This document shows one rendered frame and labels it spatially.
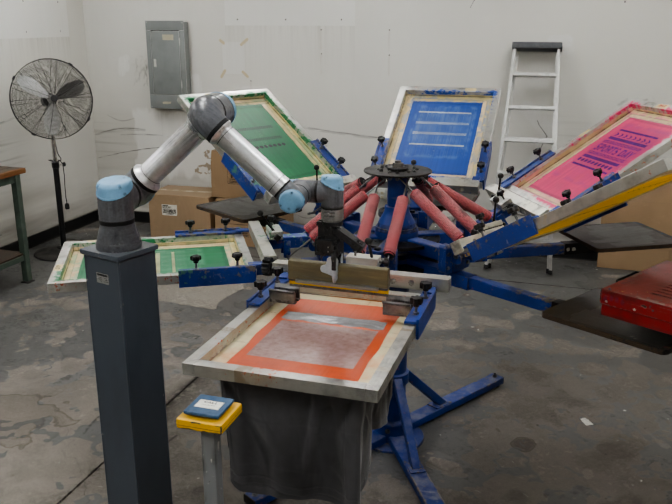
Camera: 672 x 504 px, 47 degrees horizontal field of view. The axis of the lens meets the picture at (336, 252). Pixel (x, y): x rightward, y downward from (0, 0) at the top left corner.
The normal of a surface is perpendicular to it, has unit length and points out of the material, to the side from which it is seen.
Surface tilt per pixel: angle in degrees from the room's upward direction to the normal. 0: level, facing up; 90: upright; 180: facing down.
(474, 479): 0
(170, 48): 90
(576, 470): 0
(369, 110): 90
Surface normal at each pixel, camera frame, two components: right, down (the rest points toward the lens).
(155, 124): -0.30, 0.28
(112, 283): -0.54, 0.24
